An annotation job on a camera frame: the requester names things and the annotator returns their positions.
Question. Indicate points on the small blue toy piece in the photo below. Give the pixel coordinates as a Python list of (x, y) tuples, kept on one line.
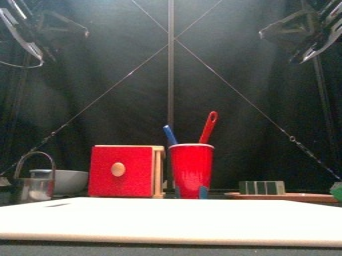
[(177, 192), (204, 192)]

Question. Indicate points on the green and white sushi roll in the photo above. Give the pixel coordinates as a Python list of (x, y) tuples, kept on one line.
[(262, 187)]

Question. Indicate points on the red plastic cup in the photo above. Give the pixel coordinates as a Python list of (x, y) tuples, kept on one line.
[(192, 166)]

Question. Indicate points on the flat wooden board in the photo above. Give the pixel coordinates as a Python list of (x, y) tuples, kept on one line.
[(302, 197)]

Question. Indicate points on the red wooden box with knob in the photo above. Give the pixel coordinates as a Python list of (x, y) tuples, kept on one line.
[(134, 173)]

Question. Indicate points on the dark slanted frame strut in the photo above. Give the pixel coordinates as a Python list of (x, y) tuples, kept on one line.
[(324, 106)]

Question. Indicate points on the white plastic cutting board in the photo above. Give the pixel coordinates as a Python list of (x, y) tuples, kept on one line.
[(178, 220)]

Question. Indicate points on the vertical metal frame pole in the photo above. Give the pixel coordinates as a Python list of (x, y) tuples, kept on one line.
[(171, 83)]

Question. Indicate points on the green toy item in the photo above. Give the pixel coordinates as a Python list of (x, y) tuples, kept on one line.
[(338, 192)]

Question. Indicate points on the white bowl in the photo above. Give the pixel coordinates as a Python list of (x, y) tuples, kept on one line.
[(71, 181)]

